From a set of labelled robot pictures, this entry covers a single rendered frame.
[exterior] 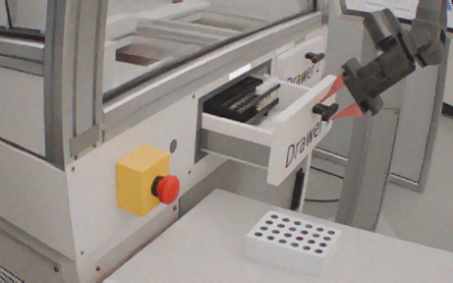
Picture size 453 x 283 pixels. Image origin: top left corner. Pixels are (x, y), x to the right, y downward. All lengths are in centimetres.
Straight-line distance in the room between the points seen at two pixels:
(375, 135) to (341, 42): 88
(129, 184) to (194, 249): 16
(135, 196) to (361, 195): 140
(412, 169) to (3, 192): 228
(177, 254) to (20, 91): 34
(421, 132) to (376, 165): 73
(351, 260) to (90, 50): 49
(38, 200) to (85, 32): 24
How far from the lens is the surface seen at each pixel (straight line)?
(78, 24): 64
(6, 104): 74
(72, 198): 70
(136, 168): 75
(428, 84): 266
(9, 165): 78
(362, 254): 89
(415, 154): 278
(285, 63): 121
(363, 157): 200
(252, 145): 93
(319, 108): 99
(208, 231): 90
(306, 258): 81
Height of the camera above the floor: 126
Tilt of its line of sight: 24 degrees down
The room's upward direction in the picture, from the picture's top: 5 degrees clockwise
